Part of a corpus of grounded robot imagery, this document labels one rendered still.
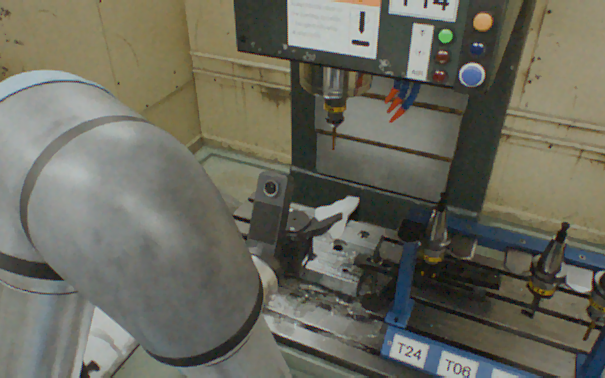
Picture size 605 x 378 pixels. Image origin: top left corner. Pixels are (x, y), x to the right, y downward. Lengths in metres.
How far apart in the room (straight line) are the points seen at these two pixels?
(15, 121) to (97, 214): 0.11
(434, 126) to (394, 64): 0.77
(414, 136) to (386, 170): 0.17
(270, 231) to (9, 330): 0.35
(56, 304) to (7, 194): 0.11
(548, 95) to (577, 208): 0.47
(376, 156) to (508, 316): 0.65
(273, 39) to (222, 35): 1.36
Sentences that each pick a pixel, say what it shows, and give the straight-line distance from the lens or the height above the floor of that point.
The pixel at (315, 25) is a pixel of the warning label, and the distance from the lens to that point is 0.87.
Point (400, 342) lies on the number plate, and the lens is 1.25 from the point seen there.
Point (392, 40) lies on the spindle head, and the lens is 0.84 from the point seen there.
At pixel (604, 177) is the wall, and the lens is 2.10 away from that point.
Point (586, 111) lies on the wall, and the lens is 1.97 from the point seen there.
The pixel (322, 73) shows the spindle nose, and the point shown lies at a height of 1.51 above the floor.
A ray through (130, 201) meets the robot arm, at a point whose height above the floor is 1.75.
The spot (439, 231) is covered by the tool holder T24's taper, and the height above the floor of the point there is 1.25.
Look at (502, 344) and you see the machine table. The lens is 1.37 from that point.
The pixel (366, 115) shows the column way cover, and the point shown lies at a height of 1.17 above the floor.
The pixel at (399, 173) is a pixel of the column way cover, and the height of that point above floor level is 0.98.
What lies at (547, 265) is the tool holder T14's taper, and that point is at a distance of 1.08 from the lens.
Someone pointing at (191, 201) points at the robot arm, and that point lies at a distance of 0.31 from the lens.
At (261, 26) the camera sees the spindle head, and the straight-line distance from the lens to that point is 0.92.
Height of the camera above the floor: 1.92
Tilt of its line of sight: 36 degrees down
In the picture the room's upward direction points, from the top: straight up
